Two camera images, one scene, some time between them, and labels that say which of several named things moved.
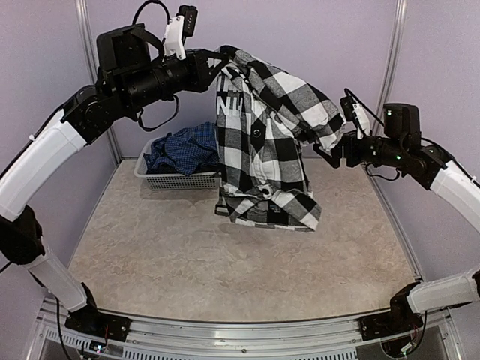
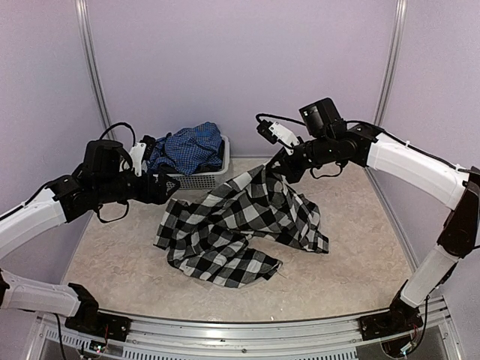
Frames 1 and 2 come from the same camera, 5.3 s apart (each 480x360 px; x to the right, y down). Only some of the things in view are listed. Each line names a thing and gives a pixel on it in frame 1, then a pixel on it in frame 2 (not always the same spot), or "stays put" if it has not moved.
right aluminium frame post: x=391 y=57 stays put
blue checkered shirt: x=188 y=151 stays put
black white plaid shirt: x=264 y=116 → x=205 y=237
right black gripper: x=349 y=142 → x=292 y=172
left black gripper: x=202 y=76 → x=158 y=196
